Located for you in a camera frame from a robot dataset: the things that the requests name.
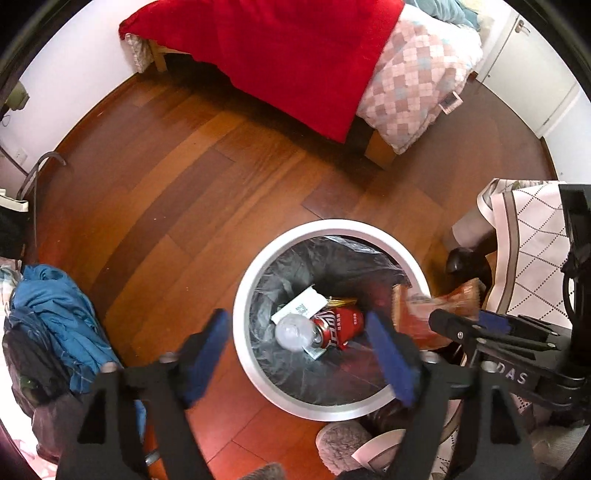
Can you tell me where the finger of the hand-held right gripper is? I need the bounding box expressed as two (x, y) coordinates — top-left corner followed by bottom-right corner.
(428, 308), (490, 370)
(478, 309), (561, 344)

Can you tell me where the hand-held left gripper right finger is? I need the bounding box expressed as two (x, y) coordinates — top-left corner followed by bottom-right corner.
(365, 311), (541, 480)

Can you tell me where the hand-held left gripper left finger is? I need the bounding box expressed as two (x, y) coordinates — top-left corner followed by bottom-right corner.
(55, 308), (232, 480)

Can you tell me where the orange snack packet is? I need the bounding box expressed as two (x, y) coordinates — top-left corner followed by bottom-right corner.
(392, 279), (486, 349)

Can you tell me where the red drink can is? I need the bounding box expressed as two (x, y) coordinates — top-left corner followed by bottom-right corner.
(310, 307), (365, 352)

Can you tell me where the clear plastic cup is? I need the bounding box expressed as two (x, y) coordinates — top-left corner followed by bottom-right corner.
(274, 315), (319, 354)

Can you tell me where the white box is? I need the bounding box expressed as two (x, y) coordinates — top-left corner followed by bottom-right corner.
(271, 285), (328, 326)

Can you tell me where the white round trash bin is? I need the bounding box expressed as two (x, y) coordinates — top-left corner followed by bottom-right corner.
(232, 219), (432, 421)

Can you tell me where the white diamond-pattern tablecloth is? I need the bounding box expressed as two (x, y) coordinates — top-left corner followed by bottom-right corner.
(450, 178), (575, 330)

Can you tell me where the fuzzy slipper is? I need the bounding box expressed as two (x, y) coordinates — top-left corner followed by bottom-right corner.
(240, 462), (296, 480)
(316, 422), (375, 472)

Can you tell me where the black bin liner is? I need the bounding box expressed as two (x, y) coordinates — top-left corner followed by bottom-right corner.
(245, 235), (411, 407)

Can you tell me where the blue cloth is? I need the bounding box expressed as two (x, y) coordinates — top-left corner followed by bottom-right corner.
(9, 264), (125, 398)

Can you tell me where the pile of mixed clothes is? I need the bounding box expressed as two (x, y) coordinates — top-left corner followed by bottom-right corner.
(0, 265), (93, 467)

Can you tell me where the white door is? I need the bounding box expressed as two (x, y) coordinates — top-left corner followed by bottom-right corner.
(475, 9), (583, 139)

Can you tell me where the bed with red blanket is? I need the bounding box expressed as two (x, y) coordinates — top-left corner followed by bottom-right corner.
(124, 4), (483, 155)

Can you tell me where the blue duvet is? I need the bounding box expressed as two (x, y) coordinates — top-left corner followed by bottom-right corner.
(406, 0), (478, 28)

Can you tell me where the red blanket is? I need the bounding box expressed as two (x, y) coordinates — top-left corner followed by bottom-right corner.
(119, 0), (406, 144)

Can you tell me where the grey metal tube frame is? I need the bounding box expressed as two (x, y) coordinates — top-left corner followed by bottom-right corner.
(21, 151), (68, 241)

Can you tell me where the green wall-mounted object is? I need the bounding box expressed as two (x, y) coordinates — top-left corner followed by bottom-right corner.
(4, 80), (31, 112)

